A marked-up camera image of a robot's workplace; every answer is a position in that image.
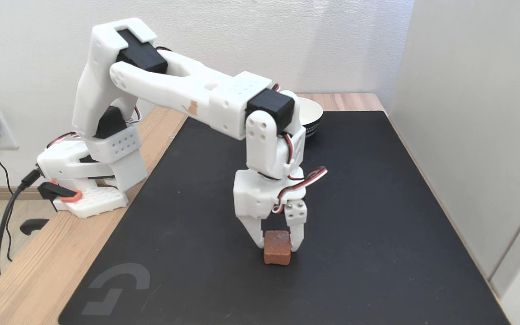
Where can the brown cube toy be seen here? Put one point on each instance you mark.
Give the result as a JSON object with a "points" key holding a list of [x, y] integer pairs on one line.
{"points": [[277, 250]]}

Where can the white bowl dark printed outside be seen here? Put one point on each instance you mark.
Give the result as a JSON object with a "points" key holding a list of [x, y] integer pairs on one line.
{"points": [[312, 115]]}

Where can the black desk mat grey logo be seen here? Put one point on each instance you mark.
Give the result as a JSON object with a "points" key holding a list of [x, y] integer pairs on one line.
{"points": [[377, 234]]}

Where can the white cabinet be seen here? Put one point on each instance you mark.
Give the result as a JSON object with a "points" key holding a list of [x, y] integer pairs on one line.
{"points": [[467, 135]]}

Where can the black orange table clamp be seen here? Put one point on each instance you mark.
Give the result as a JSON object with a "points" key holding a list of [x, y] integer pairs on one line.
{"points": [[53, 191]]}

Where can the white wall outlet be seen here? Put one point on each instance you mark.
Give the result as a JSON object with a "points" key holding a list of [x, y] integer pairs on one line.
{"points": [[7, 131]]}

